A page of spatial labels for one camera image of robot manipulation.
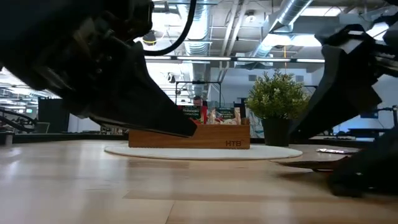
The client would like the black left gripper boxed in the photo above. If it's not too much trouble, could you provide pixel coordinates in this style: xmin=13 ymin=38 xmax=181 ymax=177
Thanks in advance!
xmin=0 ymin=0 xmax=155 ymax=119

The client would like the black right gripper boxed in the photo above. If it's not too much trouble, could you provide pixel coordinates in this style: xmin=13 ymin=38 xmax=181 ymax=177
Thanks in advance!
xmin=289 ymin=0 xmax=398 ymax=141

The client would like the red strawberry tea bag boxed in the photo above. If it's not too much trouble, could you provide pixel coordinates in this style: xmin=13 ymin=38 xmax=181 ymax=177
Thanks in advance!
xmin=177 ymin=105 xmax=208 ymax=125

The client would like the white round woven placemat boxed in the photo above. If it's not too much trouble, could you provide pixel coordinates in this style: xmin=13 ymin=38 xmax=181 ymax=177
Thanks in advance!
xmin=104 ymin=143 xmax=303 ymax=161

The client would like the wooden tea bag box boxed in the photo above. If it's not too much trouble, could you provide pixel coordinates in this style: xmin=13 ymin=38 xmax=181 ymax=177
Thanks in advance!
xmin=128 ymin=116 xmax=251 ymax=150

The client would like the black monitor on arm mount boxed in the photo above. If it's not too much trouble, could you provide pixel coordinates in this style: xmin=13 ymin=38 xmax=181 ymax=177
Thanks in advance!
xmin=359 ymin=105 xmax=398 ymax=129

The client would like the dark office desk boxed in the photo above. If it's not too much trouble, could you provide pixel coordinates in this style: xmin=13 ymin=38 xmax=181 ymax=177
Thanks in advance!
xmin=340 ymin=127 xmax=382 ymax=142

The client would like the person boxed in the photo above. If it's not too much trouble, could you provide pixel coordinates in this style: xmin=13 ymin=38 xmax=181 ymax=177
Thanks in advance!
xmin=192 ymin=95 xmax=208 ymax=108

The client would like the potted green artificial plant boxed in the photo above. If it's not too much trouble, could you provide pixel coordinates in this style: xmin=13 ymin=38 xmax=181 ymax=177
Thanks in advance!
xmin=245 ymin=70 xmax=312 ymax=147

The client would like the large black monitor back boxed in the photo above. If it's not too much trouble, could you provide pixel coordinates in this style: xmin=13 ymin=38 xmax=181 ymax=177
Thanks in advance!
xmin=37 ymin=97 xmax=71 ymax=134

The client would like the grey office chair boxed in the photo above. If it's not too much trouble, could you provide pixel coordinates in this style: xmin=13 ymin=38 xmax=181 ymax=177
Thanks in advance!
xmin=32 ymin=121 xmax=51 ymax=134

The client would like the long ceiling light strip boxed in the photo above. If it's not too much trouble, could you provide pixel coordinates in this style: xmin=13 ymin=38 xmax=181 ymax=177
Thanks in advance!
xmin=144 ymin=55 xmax=326 ymax=64

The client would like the black yellow cord reel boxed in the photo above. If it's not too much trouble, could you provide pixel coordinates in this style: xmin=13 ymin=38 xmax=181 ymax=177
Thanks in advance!
xmin=142 ymin=29 xmax=158 ymax=47

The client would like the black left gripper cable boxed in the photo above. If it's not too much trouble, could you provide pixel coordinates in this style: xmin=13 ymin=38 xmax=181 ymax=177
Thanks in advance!
xmin=143 ymin=0 xmax=198 ymax=57

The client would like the black aluminium table frame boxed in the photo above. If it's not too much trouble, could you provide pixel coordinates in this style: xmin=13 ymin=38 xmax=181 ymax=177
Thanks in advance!
xmin=0 ymin=133 xmax=382 ymax=149

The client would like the ribbed silver ceiling duct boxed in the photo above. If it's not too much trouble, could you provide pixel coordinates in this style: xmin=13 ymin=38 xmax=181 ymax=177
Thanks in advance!
xmin=248 ymin=0 xmax=314 ymax=60
xmin=182 ymin=0 xmax=213 ymax=82

